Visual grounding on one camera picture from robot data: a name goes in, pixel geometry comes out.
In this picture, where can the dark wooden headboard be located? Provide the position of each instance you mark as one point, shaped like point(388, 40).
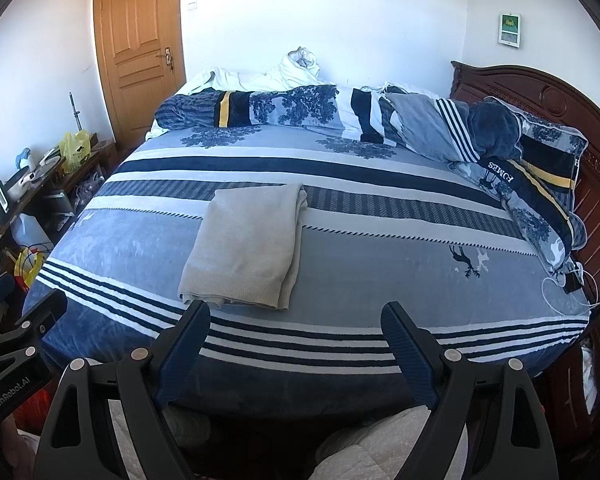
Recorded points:
point(530, 85)

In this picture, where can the beige sweater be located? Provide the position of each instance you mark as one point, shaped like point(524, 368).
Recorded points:
point(250, 240)

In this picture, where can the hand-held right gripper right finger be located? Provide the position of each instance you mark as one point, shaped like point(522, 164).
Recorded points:
point(410, 357)

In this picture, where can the wooden door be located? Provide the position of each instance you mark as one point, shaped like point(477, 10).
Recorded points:
point(135, 60)

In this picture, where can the long blue patterned pillow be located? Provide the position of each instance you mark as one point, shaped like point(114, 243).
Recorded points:
point(290, 107)

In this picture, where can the small blue object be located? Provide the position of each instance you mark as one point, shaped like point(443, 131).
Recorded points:
point(22, 158)

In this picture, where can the bed with blue striped sheet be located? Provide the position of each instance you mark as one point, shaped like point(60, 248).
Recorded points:
point(380, 260)

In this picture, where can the white wall control panel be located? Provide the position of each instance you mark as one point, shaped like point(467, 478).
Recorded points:
point(509, 27)

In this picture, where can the red plastic bag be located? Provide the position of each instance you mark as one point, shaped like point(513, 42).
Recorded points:
point(35, 405)

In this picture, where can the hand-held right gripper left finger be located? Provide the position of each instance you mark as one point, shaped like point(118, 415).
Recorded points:
point(180, 357)

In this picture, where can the white plastic bag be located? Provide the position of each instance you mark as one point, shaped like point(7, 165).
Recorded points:
point(589, 370)

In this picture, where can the red and yellow bag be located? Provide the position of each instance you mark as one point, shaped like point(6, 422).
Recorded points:
point(30, 270)

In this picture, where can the clear plastic water jug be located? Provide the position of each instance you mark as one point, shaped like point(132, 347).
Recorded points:
point(30, 235)

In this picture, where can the person's right leg quilted trousers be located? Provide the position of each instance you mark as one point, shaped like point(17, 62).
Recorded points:
point(370, 450)

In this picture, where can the grey metal box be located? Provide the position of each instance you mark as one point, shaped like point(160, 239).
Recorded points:
point(57, 205)

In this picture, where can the dark wooden side shelf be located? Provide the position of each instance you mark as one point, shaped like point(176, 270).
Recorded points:
point(87, 165)

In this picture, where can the dark blue fleece cloth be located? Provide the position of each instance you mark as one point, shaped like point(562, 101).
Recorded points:
point(495, 130)

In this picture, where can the yellow plastic bag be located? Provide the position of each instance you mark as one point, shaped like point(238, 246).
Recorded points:
point(75, 150)

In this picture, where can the blue pillow with yellow stripe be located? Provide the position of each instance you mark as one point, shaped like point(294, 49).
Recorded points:
point(545, 170)

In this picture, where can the white pan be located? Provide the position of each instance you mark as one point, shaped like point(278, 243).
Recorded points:
point(20, 187)

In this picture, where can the grey metal pole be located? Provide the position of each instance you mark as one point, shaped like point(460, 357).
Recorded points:
point(75, 110)

